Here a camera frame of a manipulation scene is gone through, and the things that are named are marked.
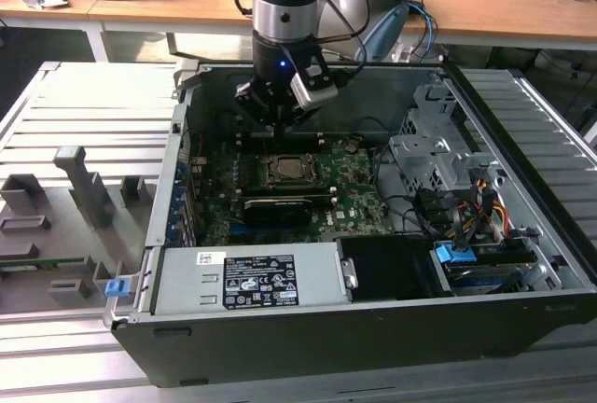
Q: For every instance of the metal locking lever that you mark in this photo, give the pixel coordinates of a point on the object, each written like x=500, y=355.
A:
x=264, y=146
x=294, y=184

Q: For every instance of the black RAM slot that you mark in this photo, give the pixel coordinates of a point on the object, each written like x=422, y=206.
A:
x=289, y=190
x=308, y=134

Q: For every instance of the blue expansion slot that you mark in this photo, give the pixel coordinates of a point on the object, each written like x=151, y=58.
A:
x=237, y=227

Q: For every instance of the round coin battery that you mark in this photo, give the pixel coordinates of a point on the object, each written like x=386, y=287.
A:
x=353, y=145

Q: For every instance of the pale blue teach pendant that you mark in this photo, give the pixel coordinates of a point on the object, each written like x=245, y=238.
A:
x=387, y=30

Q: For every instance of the green motherboard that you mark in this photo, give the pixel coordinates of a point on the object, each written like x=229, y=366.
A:
x=354, y=198

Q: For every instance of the silver metal disk bay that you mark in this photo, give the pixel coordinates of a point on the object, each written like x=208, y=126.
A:
x=420, y=156

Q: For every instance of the grey parts rack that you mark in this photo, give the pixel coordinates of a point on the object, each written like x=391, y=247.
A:
x=88, y=193

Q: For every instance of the silver power supply unit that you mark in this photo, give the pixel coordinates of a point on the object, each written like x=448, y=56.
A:
x=186, y=291

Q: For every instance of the blue disk carrier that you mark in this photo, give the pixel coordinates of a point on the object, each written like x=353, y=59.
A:
x=450, y=254

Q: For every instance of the blue plastic case latch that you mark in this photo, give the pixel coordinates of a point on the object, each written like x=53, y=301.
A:
x=116, y=288

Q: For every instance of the black open PC case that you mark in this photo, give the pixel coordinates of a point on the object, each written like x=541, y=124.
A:
x=326, y=351

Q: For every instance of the green RAM stick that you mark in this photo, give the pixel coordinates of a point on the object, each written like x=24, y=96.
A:
x=42, y=262

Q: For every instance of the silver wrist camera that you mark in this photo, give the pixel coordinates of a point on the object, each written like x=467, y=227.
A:
x=310, y=93

